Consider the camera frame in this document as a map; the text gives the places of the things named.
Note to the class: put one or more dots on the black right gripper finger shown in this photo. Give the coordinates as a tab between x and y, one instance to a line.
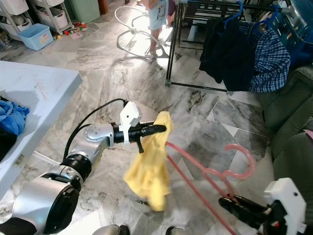
237	201
235	210

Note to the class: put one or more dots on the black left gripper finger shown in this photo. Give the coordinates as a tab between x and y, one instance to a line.
155	128
155	134

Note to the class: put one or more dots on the yellow garment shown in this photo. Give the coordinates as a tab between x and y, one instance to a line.
149	171

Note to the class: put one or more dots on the pink-red plastic clothes hanger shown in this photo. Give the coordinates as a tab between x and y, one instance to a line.
254	164

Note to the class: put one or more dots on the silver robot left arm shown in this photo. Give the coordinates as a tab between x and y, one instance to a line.
39	200

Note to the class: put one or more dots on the blue plastic hanger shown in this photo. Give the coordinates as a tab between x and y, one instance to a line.
271	18
240	12

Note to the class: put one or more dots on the robot right leg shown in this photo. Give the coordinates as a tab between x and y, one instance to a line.
173	230

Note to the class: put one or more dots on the robot leg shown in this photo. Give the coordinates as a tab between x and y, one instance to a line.
110	230
173	230

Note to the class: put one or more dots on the black garment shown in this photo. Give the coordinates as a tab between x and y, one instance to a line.
5	144

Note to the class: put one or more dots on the black metal drying rack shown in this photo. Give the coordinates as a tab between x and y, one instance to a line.
174	44

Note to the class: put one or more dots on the dark green sofa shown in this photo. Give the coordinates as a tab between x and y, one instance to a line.
288	122

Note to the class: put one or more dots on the robot left leg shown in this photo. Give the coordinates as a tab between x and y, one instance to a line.
110	230

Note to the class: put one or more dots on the dark navy hanging garment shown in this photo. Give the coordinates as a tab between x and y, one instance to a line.
230	58

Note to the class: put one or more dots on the white folding table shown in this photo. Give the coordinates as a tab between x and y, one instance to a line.
39	88

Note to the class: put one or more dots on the purple cloth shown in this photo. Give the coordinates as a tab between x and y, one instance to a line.
172	10

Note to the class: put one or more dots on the small red toy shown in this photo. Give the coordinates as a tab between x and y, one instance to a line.
76	27

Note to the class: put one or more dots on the blue plaid shirt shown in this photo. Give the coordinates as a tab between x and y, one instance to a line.
271	63

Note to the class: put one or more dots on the green storage bin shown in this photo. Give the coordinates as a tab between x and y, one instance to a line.
83	10

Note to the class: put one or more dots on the light blue plastic bin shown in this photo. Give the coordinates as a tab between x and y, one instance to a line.
36	37

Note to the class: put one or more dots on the white drawer cart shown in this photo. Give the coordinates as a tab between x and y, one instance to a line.
51	17
13	10

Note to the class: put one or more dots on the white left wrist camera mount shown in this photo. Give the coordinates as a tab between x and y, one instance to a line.
129	115

